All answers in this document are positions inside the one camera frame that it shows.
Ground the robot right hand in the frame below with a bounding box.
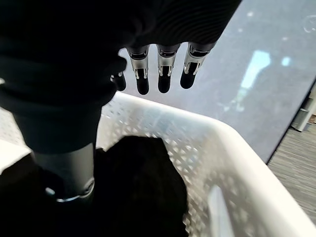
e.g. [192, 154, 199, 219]
[0, 0, 242, 205]

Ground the black laundry garment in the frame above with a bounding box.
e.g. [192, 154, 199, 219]
[0, 136, 190, 237]

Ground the white perforated laundry basket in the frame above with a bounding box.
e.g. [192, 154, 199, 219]
[0, 91, 316, 237]

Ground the white cabinet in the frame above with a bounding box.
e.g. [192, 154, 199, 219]
[290, 86, 316, 133]

